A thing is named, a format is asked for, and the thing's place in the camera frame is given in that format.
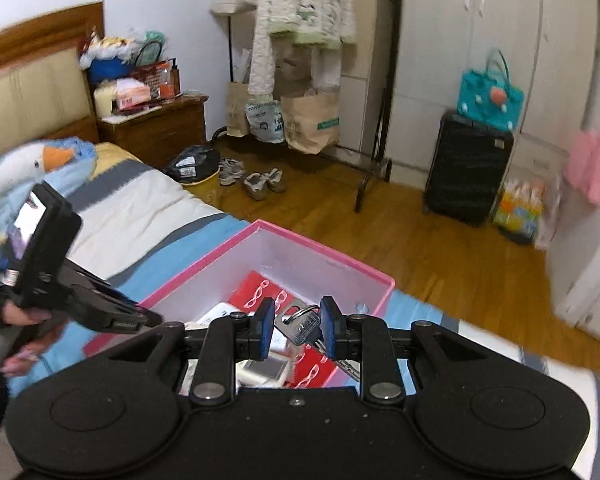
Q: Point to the red printed glasses pouch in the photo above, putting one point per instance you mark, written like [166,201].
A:
[252,290]

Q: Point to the yellow cloth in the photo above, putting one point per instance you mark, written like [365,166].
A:
[112,157]

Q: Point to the white hanging pyjamas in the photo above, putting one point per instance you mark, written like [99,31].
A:
[300,0]

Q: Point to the white charger plug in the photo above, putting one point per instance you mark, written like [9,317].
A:
[260,370]

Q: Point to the clear plastic bag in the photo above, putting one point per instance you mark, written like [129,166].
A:
[550,225]

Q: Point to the cream jar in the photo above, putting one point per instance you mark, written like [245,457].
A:
[105,101]

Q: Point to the yellow basket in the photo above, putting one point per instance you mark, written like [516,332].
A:
[206,187]

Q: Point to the pink cardboard box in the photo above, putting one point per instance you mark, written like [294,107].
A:
[300,260]

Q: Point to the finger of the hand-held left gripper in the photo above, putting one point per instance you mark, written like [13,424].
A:
[110,312]

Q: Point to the grey sneaker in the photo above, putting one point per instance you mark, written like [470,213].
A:
[237,167]
[226,174]

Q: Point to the white goose plush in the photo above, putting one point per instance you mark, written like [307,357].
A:
[15,170]

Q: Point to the pink white box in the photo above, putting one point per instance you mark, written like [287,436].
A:
[132,94]

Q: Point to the black plastic bag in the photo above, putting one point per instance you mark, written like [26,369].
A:
[192,160]

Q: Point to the colourful gift bag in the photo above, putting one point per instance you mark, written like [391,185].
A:
[520,210]

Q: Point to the wooden nightstand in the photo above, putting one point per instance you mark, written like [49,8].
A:
[155,127]

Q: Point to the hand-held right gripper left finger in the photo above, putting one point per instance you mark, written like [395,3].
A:
[265,325]

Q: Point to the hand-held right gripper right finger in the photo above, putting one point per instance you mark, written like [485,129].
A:
[328,327]

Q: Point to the white door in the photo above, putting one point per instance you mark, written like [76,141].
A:
[595,270]

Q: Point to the plain brown paper bag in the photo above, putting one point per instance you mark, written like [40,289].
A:
[236,110]

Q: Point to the beige shoe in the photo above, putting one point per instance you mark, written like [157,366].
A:
[275,180]
[256,187]

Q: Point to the brown bottle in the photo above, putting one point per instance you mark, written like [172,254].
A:
[175,77]

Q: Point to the green label paper bag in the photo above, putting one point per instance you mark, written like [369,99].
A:
[310,130]

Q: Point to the wooden headboard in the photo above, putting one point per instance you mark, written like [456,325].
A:
[30,95]

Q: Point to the light blue fleece blanket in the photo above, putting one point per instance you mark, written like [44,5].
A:
[60,180]

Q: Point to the orange label bottle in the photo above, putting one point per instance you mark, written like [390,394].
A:
[166,82]

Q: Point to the white wardrobe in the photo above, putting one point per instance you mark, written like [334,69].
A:
[505,10]

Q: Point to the black clothes rack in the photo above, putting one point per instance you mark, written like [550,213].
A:
[362,195]

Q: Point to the white green plastic bag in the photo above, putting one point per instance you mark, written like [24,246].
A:
[265,122]

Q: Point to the teal handbag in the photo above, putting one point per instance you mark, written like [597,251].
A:
[485,95]

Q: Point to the black suitcase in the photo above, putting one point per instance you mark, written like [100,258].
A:
[467,170]

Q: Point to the silver key bunch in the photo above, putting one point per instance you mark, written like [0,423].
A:
[300,327]

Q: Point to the striped bed sheet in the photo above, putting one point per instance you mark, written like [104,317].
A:
[130,210]

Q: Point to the person's left hand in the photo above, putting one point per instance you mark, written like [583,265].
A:
[21,316]

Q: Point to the pink garment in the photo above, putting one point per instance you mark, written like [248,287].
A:
[590,170]

